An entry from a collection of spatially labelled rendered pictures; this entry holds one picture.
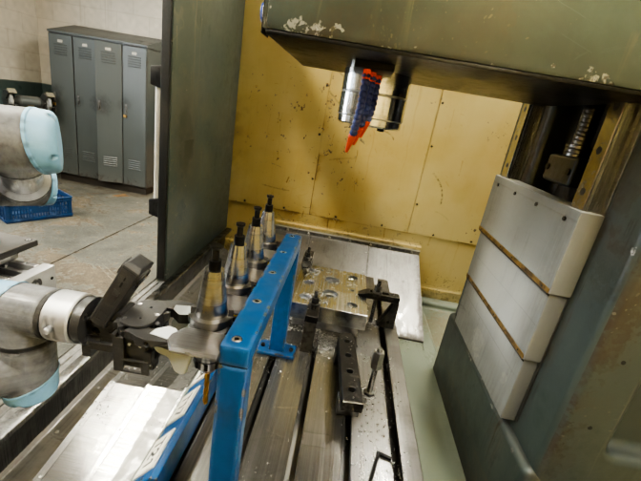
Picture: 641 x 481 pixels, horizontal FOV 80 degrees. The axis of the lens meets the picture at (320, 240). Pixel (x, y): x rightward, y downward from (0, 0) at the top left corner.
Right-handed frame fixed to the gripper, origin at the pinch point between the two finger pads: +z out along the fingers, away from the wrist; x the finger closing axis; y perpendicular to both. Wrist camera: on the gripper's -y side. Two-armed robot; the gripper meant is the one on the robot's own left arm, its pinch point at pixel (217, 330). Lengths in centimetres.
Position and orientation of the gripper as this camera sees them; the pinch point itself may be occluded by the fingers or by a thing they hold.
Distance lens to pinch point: 58.2
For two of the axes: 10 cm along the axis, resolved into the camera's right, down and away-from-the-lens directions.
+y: -1.4, 9.3, 3.4
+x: -0.9, 3.3, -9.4
